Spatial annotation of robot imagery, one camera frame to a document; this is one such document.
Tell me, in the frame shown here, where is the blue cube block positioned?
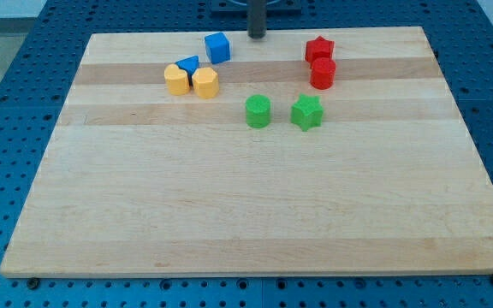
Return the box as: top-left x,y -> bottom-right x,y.
204,33 -> 231,64

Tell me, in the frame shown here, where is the yellow hexagon block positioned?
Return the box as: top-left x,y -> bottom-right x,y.
192,67 -> 219,99

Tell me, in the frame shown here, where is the green cylinder block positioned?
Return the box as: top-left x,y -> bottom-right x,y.
245,94 -> 271,128

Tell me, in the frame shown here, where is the green star block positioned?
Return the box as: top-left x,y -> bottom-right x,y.
290,93 -> 324,132

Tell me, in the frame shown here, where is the yellow heart block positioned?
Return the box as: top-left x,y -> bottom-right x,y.
163,63 -> 190,96

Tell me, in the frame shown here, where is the blue triangle block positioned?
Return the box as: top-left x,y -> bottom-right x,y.
175,56 -> 199,84

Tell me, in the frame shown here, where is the light wooden board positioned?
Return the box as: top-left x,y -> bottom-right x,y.
0,27 -> 493,278

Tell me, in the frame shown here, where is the red cylinder block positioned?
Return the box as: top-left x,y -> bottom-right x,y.
310,57 -> 336,90

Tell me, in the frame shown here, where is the red star block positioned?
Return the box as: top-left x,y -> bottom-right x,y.
305,36 -> 335,64

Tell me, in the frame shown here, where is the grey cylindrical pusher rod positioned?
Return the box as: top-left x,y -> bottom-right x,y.
246,0 -> 267,39

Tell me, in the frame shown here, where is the left black board bolt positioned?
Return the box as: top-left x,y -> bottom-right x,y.
27,277 -> 40,290

